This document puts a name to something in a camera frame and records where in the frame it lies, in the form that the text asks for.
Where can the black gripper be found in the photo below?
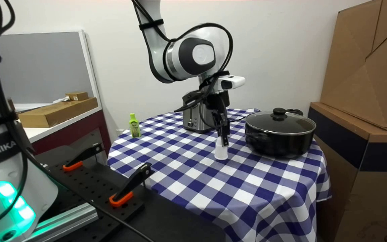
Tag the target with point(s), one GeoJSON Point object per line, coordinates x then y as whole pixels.
{"type": "Point", "coordinates": [215, 99]}

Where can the white plastic cup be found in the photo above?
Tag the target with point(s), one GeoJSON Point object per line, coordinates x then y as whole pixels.
{"type": "Point", "coordinates": [221, 153]}

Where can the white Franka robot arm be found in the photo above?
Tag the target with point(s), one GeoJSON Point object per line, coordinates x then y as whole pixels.
{"type": "Point", "coordinates": [188, 54]}

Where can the silver two-slot toaster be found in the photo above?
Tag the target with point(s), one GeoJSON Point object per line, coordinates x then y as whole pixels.
{"type": "Point", "coordinates": [195, 119]}

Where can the black glass pot lid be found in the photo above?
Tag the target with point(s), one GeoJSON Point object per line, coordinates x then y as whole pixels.
{"type": "Point", "coordinates": [280, 120]}

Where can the black cooking pot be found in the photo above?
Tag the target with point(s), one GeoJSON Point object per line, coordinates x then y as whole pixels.
{"type": "Point", "coordinates": [280, 143]}

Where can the blue white checkered tablecloth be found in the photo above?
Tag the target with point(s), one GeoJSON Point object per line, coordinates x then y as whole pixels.
{"type": "Point", "coordinates": [202, 189]}

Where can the green olive oil bottle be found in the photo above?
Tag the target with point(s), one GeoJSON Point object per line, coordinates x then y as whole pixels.
{"type": "Point", "coordinates": [135, 127]}

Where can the black orange spring clamp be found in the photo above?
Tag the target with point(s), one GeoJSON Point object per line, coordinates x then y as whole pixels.
{"type": "Point", "coordinates": [84, 157]}
{"type": "Point", "coordinates": [132, 183]}

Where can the black perforated breadboard table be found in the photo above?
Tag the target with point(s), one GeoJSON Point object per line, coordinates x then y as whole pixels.
{"type": "Point", "coordinates": [158, 224]}

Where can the small wooden block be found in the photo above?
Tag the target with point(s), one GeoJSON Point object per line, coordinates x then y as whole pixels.
{"type": "Point", "coordinates": [77, 96]}

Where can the red-brown desk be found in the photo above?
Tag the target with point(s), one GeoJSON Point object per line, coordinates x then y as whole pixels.
{"type": "Point", "coordinates": [67, 130]}

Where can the cardboard box with blue band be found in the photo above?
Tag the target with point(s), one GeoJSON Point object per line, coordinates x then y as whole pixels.
{"type": "Point", "coordinates": [368, 179]}

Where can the large leaning cardboard sheet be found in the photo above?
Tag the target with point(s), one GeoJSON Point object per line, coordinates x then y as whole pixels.
{"type": "Point", "coordinates": [373, 68]}

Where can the wooden tray box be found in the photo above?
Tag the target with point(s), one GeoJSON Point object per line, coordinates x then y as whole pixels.
{"type": "Point", "coordinates": [57, 112]}

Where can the grey partition panel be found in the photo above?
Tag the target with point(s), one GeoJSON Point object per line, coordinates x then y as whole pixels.
{"type": "Point", "coordinates": [41, 68]}

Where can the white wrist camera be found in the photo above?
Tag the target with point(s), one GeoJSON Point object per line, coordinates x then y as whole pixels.
{"type": "Point", "coordinates": [231, 83]}

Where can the aluminium extrusion rail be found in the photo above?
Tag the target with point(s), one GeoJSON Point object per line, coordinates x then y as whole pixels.
{"type": "Point", "coordinates": [67, 220]}

